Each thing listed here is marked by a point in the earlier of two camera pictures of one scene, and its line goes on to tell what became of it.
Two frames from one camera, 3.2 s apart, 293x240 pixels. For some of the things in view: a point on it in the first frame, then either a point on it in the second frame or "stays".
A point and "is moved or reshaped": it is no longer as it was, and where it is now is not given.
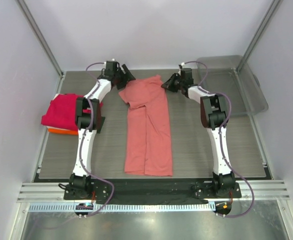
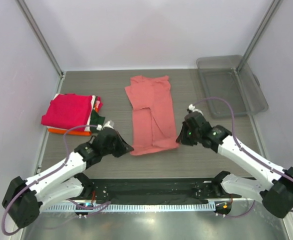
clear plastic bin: [232, 76] stays
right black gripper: [169, 85] → [183, 139]
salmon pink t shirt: [148, 147] is moved or reshaped
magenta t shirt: [61, 112] stays
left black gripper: [126, 77] → [124, 147]
